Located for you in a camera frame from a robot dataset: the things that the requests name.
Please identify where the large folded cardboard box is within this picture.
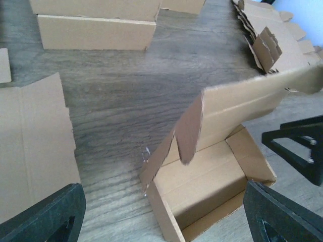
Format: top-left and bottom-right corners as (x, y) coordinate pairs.
(30, 0), (162, 21)

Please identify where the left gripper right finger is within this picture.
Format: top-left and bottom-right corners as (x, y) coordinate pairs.
(243, 181), (322, 241)

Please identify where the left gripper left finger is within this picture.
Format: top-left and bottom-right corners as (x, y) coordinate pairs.
(1, 184), (86, 241)

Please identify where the stack of flat cardboard blanks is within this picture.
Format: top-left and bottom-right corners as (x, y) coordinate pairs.
(233, 1), (322, 74)

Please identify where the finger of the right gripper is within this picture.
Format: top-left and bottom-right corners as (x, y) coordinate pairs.
(261, 115), (322, 187)

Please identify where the large flat cardboard sheet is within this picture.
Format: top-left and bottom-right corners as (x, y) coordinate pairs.
(1, 73), (80, 222)

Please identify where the small cardboard box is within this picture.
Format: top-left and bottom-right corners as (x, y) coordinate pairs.
(160, 0), (205, 15)
(140, 64), (322, 241)

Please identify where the lower large cardboard box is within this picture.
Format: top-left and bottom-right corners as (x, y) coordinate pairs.
(37, 15), (156, 50)

